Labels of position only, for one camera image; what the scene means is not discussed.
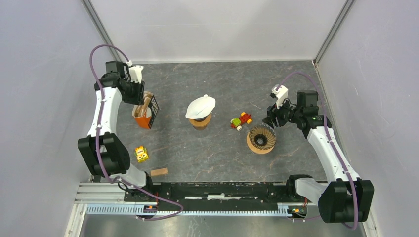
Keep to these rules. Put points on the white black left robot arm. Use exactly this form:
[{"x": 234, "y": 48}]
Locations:
[{"x": 103, "y": 152}]

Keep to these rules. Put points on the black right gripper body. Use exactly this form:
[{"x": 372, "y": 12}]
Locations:
[{"x": 285, "y": 113}]

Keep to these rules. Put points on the wooden ring dripper stand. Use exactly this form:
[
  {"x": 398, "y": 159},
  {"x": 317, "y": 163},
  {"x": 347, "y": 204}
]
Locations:
[{"x": 200, "y": 124}]

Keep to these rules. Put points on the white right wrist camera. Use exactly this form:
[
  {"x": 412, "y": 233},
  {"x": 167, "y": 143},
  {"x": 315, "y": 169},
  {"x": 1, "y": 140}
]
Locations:
[{"x": 280, "y": 93}]

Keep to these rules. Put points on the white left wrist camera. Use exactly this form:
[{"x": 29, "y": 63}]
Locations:
[{"x": 135, "y": 72}]

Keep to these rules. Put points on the orange black coffee filter box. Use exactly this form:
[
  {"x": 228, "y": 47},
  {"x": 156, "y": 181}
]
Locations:
[{"x": 145, "y": 114}]

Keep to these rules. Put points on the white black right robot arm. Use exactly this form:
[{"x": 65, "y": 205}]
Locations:
[{"x": 346, "y": 198}]

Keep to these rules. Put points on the small wooden rectangular block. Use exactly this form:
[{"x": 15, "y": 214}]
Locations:
[{"x": 159, "y": 172}]

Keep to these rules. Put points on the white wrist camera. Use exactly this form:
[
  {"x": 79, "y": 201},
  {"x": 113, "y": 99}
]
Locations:
[
  {"x": 135, "y": 72},
  {"x": 280, "y": 93}
]

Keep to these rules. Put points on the yellow green toy cube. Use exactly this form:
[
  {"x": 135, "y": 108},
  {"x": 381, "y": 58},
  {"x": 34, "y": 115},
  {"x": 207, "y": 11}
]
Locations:
[{"x": 141, "y": 154}]

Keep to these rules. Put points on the white paper coffee filter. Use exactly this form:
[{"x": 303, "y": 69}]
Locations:
[{"x": 200, "y": 107}]

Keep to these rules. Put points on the red toy brick car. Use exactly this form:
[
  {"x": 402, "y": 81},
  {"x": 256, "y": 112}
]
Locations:
[{"x": 244, "y": 118}]

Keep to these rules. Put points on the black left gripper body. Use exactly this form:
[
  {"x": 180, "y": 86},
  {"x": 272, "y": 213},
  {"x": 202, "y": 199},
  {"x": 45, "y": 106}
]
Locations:
[{"x": 133, "y": 95}]

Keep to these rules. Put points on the grey ribbed coffee dripper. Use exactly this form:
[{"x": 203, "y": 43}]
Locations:
[{"x": 262, "y": 137}]

